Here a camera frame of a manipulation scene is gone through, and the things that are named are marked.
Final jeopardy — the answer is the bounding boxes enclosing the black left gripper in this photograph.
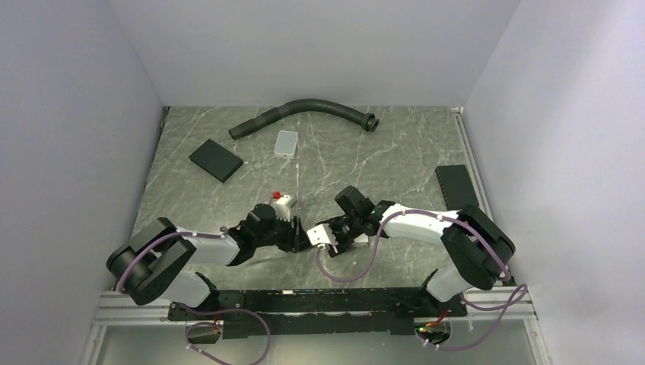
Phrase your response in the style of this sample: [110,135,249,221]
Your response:
[254,212,314,253]

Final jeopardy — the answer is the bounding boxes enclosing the white cardboard box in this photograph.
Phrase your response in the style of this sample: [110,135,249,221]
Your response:
[351,234,370,247]

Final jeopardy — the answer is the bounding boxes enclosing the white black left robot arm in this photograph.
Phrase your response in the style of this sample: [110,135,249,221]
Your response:
[106,203,310,319]

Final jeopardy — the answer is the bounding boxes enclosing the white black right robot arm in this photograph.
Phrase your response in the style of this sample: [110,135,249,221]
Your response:
[307,186,516,316]

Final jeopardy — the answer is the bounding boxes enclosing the black flat rectangular box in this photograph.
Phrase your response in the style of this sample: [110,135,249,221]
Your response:
[189,139,243,183]

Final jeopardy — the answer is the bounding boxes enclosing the clear white plastic case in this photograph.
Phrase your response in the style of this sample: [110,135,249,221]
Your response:
[274,130,299,159]

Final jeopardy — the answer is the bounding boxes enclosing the black mounting base rail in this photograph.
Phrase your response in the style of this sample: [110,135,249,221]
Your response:
[167,287,467,339]

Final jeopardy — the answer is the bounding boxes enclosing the black corrugated hose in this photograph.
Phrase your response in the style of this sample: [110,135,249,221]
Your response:
[229,98,380,141]

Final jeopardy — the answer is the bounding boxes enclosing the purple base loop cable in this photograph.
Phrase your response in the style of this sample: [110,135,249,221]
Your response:
[184,304,274,365]

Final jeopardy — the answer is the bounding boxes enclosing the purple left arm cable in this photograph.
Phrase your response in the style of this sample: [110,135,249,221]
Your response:
[114,227,227,294]

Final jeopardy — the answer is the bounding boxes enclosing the aluminium frame rail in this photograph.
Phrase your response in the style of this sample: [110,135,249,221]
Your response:
[94,291,170,326]

